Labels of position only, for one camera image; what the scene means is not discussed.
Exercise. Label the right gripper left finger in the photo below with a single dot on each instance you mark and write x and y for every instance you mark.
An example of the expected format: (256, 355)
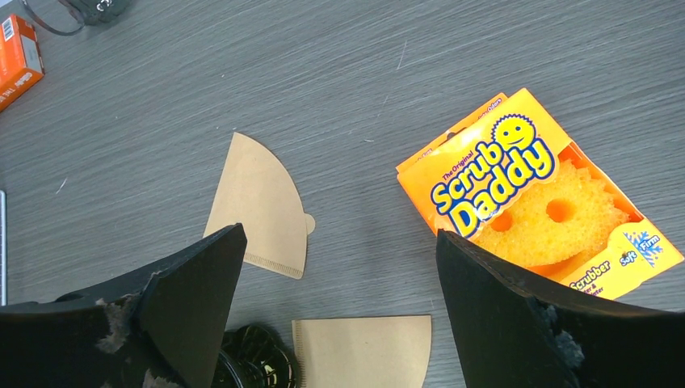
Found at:
(160, 325)

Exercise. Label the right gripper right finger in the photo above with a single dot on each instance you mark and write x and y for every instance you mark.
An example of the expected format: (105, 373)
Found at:
(514, 328)

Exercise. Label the brown paper coffee filter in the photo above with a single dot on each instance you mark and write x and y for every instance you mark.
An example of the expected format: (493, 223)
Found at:
(256, 190)
(389, 351)

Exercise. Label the dark green coffee dripper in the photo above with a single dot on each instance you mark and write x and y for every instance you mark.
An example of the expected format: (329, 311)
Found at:
(255, 356)

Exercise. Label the orange Scrub Daddy sponge package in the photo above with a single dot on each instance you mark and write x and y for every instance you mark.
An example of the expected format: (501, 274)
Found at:
(511, 180)

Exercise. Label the small orange box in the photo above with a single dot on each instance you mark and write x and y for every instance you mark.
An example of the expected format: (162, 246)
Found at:
(21, 61)

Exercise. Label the white wire shelf rack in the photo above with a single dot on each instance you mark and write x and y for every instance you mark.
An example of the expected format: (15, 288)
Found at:
(3, 249)

